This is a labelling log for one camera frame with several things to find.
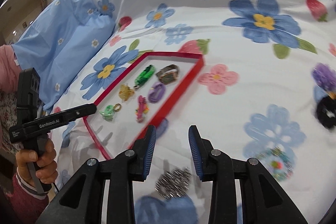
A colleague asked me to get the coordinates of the green bow hair clip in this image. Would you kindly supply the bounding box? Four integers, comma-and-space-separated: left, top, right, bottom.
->
99, 105, 115, 121

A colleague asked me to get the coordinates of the silver chain bracelet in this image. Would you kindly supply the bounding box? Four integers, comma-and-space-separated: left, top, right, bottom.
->
154, 166, 194, 200

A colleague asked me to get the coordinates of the yellow flower hair clip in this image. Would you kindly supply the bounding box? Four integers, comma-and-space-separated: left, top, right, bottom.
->
118, 84, 135, 102

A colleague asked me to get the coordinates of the green braided bracelet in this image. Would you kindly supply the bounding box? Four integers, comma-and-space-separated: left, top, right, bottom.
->
133, 64, 156, 90

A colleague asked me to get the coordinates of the colourful beaded bracelet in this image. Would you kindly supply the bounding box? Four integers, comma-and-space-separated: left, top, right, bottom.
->
257, 146, 295, 183

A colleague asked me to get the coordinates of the red jewelry tray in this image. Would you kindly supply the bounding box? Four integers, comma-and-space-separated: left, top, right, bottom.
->
84, 52, 204, 160

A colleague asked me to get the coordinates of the left hand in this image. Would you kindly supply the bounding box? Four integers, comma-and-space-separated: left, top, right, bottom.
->
15, 139, 58, 187

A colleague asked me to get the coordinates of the blue pillow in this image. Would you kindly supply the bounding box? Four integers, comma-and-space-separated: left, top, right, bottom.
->
12, 0, 116, 111

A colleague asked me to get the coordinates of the black scrunchie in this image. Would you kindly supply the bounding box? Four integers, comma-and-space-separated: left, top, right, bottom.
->
315, 96, 335, 130

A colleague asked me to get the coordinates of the floral white bedsheet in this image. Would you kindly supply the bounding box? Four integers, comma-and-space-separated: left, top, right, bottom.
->
56, 0, 335, 223

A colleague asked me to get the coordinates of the purple flower hair tie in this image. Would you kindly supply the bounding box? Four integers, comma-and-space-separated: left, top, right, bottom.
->
311, 63, 336, 95

